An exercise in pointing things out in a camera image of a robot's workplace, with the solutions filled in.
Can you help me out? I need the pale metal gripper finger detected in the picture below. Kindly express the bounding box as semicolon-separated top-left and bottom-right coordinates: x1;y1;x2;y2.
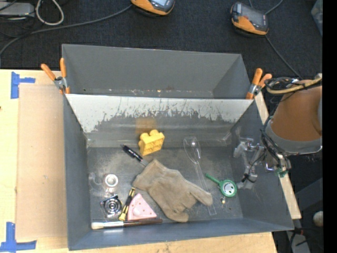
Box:
233;138;255;158
236;166;259;190

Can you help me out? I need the green smiley toy magnifier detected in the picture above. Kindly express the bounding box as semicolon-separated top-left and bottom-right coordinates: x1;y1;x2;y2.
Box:
205;173;238;198

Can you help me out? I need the clear plastic spoon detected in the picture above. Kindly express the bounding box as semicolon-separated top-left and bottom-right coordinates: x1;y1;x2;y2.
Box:
183;136;218;216

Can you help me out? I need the tan suede work glove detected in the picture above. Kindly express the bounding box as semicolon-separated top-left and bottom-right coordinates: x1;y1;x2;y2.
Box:
132;159;214;223

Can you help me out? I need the yellow toy building block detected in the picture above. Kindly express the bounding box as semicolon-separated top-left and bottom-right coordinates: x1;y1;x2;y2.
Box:
138;129;165;157

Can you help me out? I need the black pen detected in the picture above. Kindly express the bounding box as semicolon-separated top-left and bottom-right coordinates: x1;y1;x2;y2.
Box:
121;144;149;167

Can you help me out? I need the pink toy cheese wedge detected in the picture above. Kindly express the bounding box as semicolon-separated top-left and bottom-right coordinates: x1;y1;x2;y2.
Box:
127;192;158;221

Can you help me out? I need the grey metal bin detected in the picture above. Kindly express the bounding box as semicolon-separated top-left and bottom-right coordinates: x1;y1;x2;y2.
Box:
61;43;295;251

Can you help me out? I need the brown paintbrush with pale bristles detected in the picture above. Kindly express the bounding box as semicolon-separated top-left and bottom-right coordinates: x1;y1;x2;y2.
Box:
91;218;164;230

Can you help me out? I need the silver spiral metal disc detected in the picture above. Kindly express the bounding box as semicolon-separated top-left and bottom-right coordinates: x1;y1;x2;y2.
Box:
100;193;123;219

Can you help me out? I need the brown cardboard board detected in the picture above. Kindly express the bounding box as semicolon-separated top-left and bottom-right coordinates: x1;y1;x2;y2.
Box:
15;83;67;244

